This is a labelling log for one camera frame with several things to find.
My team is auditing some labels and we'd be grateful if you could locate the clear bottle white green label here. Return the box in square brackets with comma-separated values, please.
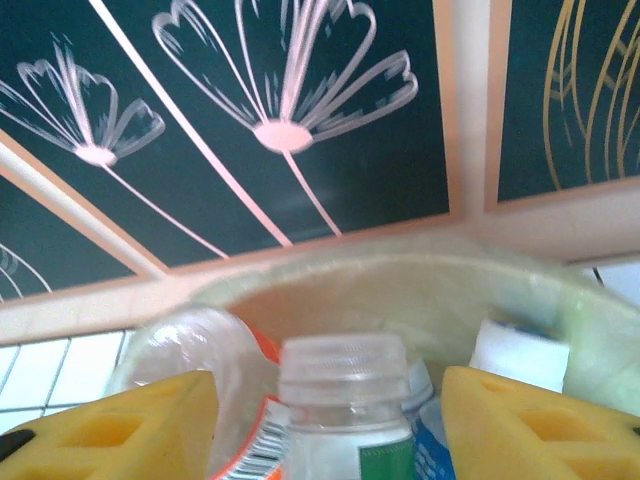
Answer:
[276, 333, 419, 480]

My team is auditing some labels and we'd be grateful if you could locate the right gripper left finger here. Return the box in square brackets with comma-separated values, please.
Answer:
[0, 369, 222, 480]

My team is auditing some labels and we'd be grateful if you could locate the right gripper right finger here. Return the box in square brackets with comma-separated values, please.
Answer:
[441, 364, 640, 480]

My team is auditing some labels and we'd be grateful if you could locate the blue label bottle white cap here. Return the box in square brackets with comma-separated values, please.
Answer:
[402, 357, 459, 480]

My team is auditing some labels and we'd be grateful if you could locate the pale green plastic bin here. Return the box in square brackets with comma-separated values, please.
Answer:
[187, 234, 640, 419]

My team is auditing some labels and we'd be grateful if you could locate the cream plastic waste bin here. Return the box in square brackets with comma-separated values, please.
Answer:
[187, 239, 640, 416]

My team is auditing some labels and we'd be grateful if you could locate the clear bottle blue label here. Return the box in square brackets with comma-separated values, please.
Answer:
[468, 318, 572, 394]

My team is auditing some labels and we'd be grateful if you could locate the small bottle orange label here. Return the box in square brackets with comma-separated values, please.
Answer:
[122, 305, 291, 480]

